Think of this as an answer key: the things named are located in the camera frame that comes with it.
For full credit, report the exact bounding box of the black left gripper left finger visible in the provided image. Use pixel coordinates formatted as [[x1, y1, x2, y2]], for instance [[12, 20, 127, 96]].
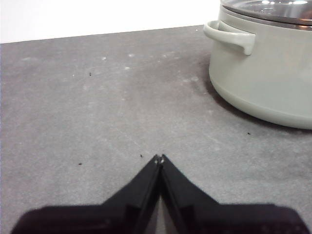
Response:
[[9, 154, 162, 234]]

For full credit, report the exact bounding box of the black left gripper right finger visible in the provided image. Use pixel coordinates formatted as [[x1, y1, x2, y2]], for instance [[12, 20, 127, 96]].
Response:
[[160, 154, 309, 234]]

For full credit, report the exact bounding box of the glass pot lid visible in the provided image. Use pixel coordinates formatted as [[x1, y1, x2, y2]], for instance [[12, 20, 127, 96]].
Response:
[[219, 0, 312, 26]]

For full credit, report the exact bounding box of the pale green electric pot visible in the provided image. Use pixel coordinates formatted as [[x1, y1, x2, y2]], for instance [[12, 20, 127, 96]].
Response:
[[203, 4, 312, 130]]

